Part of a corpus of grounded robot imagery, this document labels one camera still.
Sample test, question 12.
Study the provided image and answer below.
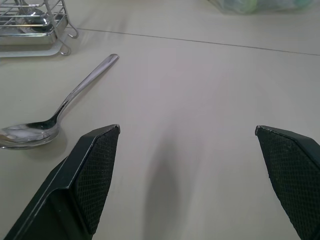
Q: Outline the clear plastic bag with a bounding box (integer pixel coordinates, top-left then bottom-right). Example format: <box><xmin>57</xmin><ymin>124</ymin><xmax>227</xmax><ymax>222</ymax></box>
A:
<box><xmin>207</xmin><ymin>0</ymin><xmax>320</xmax><ymax>16</ymax></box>

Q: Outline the silver spoon in rack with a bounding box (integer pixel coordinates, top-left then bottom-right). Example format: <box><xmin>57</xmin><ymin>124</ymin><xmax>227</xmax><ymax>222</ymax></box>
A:
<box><xmin>15</xmin><ymin>0</ymin><xmax>54</xmax><ymax>35</ymax></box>

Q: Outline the silver metal spoon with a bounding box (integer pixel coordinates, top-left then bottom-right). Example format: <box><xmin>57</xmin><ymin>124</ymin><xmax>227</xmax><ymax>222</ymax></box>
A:
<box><xmin>0</xmin><ymin>53</ymin><xmax>120</xmax><ymax>150</ymax></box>

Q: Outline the chrome wire cutlery rack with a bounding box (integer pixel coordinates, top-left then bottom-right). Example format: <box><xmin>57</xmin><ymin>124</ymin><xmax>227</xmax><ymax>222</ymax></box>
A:
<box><xmin>0</xmin><ymin>0</ymin><xmax>80</xmax><ymax>59</ymax></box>

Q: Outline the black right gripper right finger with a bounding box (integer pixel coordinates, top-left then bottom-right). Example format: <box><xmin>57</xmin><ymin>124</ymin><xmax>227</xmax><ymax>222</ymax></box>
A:
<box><xmin>254</xmin><ymin>125</ymin><xmax>320</xmax><ymax>240</ymax></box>

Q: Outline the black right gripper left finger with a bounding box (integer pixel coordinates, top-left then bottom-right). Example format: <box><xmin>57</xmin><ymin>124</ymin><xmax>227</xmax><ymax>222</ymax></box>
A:
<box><xmin>4</xmin><ymin>123</ymin><xmax>121</xmax><ymax>240</ymax></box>

